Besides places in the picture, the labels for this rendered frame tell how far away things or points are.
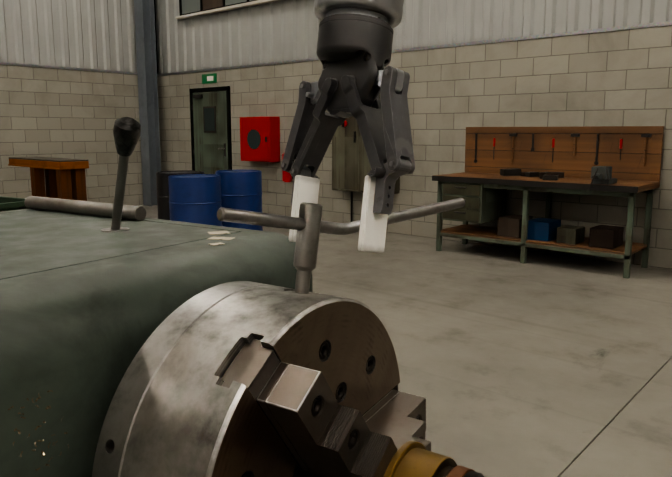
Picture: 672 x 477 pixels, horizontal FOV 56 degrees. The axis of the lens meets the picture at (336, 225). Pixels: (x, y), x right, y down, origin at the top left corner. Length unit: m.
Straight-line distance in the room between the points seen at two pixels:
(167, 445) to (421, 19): 8.11
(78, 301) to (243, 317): 0.15
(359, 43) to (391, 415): 0.37
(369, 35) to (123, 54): 11.76
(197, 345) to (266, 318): 0.06
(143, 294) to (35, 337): 0.11
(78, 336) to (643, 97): 6.83
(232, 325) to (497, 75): 7.32
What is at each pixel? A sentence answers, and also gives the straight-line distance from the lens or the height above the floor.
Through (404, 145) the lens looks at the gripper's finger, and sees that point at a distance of 0.57.
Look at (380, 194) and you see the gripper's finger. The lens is 0.58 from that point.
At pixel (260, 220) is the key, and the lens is 0.56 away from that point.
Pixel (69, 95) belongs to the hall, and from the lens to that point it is 11.70.
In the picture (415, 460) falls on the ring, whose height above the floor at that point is 1.12.
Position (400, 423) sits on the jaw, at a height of 1.10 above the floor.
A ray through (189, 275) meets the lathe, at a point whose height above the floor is 1.24.
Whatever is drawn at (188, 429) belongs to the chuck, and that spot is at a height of 1.17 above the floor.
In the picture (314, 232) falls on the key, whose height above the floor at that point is 1.29.
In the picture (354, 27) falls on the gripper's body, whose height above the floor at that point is 1.48.
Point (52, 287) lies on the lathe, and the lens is 0.60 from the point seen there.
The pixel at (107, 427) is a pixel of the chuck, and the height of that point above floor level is 1.15.
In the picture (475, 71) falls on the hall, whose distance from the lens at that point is 7.91.
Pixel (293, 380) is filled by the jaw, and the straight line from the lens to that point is 0.50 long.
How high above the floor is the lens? 1.39
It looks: 9 degrees down
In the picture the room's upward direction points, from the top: straight up
